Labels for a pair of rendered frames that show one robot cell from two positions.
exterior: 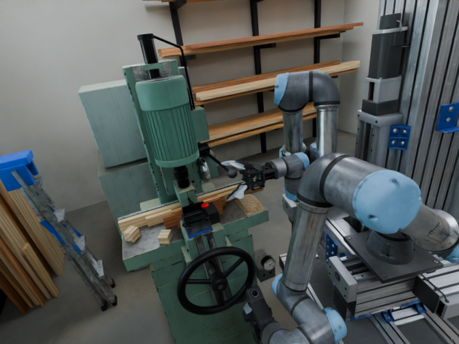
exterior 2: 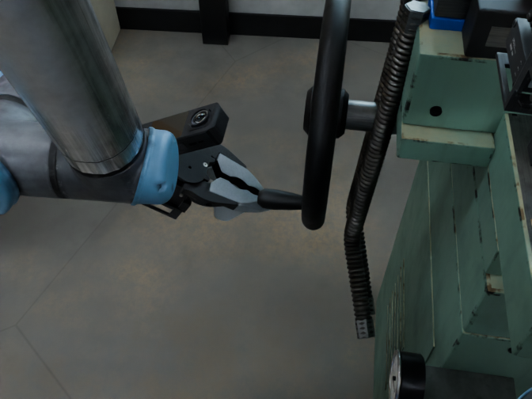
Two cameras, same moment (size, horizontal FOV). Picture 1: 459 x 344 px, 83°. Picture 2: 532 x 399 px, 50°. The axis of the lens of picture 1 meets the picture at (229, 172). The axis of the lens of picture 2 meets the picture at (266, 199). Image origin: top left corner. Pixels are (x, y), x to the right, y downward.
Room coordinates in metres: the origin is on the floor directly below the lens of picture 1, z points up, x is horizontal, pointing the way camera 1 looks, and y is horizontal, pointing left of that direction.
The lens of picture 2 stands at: (0.83, -0.41, 1.28)
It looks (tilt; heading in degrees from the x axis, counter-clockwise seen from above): 51 degrees down; 117
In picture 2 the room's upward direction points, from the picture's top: straight up
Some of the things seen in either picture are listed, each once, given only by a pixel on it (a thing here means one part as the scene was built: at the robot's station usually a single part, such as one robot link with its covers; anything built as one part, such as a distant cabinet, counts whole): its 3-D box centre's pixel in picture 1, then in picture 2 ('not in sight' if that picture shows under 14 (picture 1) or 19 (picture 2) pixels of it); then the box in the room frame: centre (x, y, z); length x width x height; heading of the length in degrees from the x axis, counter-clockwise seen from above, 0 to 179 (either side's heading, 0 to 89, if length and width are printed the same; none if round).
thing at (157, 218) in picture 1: (208, 202); not in sight; (1.01, 0.11, 0.92); 0.55 x 0.02 x 0.04; 108
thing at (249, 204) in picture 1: (248, 201); not in sight; (0.98, -0.07, 0.92); 0.14 x 0.09 x 0.04; 18
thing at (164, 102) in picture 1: (169, 121); not in sight; (0.98, 0.20, 1.32); 0.18 x 0.18 x 0.31
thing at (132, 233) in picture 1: (132, 233); not in sight; (0.86, 0.42, 0.92); 0.05 x 0.04 x 0.04; 156
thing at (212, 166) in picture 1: (207, 164); not in sight; (1.21, 0.11, 1.02); 0.09 x 0.07 x 0.12; 108
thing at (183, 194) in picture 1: (185, 192); not in sight; (1.00, 0.20, 0.99); 0.14 x 0.07 x 0.09; 18
